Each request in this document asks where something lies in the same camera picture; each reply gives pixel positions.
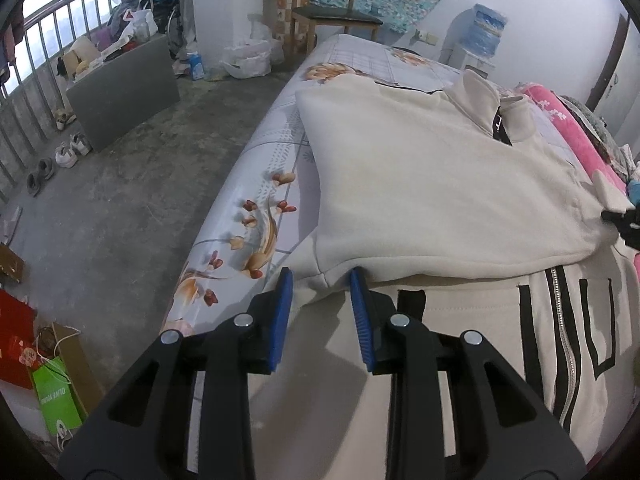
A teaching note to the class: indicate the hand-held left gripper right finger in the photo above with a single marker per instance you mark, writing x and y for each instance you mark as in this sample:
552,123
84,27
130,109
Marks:
361,320

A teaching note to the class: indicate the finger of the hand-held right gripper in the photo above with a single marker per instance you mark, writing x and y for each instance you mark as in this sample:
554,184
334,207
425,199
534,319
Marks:
625,225

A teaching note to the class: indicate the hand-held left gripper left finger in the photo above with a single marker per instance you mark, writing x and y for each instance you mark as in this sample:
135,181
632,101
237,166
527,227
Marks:
283,310

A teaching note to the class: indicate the cream jacket with black stripes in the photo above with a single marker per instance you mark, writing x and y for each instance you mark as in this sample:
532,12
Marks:
425,185

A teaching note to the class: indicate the grey crumpled clothes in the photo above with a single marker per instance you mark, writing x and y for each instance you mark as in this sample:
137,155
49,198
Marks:
600,130

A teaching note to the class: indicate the pink floral blanket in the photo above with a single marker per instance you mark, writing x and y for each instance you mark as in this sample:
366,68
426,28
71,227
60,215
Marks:
565,115

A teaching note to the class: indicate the floral bed sheet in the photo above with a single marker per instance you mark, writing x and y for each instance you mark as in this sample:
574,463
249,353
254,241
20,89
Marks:
260,160

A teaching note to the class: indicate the brown paper bag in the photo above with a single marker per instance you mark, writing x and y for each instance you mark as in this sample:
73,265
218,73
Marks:
82,365

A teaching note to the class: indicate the white water dispenser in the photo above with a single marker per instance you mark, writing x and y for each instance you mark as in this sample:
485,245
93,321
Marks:
465,60

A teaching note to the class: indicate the green paper bag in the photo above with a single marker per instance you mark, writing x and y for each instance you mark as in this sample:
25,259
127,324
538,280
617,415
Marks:
57,395

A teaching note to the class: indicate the white plastic bag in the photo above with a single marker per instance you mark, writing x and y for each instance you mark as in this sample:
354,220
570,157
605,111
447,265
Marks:
246,60

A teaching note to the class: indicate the blue and white packet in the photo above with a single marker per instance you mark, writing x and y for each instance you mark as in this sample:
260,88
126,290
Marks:
197,66

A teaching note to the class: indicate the white sneaker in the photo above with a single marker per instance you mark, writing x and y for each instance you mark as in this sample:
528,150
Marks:
81,144
65,156

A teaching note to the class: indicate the red paper bag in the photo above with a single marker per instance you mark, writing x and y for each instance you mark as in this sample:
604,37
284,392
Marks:
15,340

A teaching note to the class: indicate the grey board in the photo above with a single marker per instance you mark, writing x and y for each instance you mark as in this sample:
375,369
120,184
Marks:
125,90

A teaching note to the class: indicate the grey shoe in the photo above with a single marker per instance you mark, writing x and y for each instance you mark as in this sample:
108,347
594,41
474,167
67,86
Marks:
46,167
35,182

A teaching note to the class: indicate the brown cardboard box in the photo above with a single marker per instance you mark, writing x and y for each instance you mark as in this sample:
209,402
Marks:
11,262

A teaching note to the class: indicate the beige sandals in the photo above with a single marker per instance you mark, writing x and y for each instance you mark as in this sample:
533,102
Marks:
65,120

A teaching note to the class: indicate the wooden chair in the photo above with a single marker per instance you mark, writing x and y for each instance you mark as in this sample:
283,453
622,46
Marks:
335,14

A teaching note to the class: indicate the metal railing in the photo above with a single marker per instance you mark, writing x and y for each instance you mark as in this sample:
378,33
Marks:
45,25

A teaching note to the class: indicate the wall socket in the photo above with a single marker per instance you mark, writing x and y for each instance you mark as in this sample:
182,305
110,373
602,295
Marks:
429,37

